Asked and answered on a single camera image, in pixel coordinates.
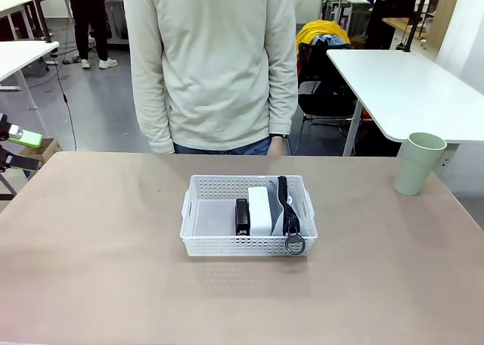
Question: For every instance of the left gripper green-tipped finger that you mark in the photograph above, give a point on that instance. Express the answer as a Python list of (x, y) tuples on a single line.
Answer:
[(24, 138), (22, 162)]

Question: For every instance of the black stapler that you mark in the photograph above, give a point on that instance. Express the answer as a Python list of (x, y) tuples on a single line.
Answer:
[(242, 218)]

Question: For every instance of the white rectangular box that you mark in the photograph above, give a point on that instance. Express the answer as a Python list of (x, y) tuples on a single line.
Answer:
[(260, 212)]

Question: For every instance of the person's left forearm beige sleeve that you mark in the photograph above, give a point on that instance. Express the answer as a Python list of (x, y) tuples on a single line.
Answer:
[(281, 103)]

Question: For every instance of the person's right forearm beige sleeve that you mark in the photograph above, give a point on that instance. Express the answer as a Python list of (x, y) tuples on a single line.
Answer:
[(151, 114)]

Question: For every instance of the white perforated plastic basket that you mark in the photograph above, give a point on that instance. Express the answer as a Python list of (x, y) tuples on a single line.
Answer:
[(227, 246)]

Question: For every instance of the person's left hand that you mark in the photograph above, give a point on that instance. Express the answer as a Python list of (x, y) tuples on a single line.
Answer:
[(277, 146)]

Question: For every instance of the small cardboard box on floor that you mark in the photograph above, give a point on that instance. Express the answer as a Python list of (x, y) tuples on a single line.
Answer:
[(45, 148)]

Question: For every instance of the white table with metal legs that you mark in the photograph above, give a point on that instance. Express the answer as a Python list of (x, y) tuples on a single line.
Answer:
[(19, 57)]

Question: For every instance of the background person in black clothes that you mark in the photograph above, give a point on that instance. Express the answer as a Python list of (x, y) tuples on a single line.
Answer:
[(90, 19)]

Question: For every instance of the white background table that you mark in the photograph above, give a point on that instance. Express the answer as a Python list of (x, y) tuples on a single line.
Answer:
[(15, 2)]

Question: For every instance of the grey background desk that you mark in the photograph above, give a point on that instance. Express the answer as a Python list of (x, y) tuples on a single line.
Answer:
[(115, 16)]

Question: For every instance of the person in beige sweater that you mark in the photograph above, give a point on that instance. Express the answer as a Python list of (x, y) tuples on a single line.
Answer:
[(211, 57)]

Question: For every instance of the dark wristwatch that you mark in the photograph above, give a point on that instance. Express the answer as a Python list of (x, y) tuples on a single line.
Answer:
[(280, 135)]

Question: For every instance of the grey flat pouch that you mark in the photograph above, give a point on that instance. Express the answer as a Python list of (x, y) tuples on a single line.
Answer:
[(278, 219)]

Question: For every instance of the black office chair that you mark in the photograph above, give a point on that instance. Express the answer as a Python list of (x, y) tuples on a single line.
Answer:
[(321, 95)]

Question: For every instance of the yellow jacket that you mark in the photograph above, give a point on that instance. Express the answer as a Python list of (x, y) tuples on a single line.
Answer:
[(317, 29)]

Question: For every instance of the blue cloth on chair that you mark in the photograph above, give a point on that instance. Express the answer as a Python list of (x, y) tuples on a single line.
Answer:
[(329, 40)]

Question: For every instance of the white table with rounded corner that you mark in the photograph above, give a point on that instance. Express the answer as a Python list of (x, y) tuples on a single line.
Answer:
[(401, 87)]

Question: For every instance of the background person in dark clothes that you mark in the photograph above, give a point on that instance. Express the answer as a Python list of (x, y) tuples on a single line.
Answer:
[(385, 16)]

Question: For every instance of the pale green plastic cup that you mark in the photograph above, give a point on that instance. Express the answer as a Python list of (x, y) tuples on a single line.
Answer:
[(416, 167)]

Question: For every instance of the wooden background table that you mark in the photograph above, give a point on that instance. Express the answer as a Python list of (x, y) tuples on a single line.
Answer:
[(406, 25)]

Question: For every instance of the black slanted stand pole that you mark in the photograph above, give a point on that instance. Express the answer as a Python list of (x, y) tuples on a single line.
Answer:
[(417, 16)]

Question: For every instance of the large cardboard box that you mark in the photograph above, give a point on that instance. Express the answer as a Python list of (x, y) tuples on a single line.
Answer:
[(444, 19)]

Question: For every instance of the black camera stand pole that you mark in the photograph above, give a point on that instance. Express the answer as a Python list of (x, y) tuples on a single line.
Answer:
[(42, 12)]

